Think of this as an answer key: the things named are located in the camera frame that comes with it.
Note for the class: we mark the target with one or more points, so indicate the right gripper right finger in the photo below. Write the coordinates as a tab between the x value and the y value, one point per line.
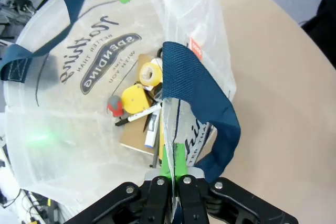
191	200

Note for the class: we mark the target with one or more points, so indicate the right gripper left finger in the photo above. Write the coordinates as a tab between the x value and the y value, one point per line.
155	197

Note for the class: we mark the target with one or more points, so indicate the grey metal rod tool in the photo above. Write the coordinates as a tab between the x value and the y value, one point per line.
156	153

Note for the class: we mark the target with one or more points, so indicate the brown cardboard box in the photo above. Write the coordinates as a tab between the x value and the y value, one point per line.
132	134

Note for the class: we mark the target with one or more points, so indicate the black white marker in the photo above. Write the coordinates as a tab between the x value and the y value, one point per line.
136	116

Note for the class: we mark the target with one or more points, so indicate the pale yellow tape roll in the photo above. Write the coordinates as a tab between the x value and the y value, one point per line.
150	73

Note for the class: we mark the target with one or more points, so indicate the yellow tape measure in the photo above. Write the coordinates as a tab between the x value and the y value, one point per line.
135	99

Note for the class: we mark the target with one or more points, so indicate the red grey small tool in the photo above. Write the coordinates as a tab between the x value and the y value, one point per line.
114	104

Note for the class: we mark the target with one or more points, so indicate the person in black clothes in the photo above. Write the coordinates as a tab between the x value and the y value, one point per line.
324	24

